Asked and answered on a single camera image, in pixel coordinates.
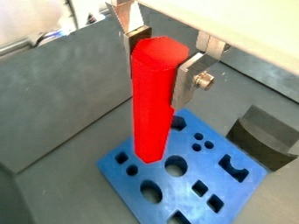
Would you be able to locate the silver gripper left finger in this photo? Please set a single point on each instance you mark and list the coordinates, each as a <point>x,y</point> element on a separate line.
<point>132,27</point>

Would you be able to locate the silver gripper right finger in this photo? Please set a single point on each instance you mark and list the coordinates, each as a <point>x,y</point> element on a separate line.
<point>191,73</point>

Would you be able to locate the red hexagonal peg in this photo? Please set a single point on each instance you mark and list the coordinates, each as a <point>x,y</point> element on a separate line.
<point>154,61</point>

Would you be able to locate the dark grey foam block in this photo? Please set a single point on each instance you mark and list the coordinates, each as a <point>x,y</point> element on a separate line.
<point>264,138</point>

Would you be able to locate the blue shape insertion board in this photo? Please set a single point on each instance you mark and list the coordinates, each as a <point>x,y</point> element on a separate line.
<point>199,185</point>

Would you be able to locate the grey metal rail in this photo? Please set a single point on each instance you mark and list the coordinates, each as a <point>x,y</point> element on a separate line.
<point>25,43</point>

